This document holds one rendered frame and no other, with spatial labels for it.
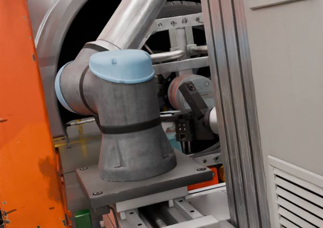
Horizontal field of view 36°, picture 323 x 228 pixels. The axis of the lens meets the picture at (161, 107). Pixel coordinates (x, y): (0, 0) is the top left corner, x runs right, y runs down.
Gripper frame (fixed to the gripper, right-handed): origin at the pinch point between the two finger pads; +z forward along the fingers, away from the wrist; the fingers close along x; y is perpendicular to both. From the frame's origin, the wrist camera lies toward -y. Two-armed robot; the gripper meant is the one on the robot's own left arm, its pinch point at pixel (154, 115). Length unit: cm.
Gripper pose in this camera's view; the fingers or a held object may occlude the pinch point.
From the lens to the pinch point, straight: 148.7
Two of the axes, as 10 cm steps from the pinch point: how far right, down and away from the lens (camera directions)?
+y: 1.5, 9.8, 1.5
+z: -8.3, 0.4, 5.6
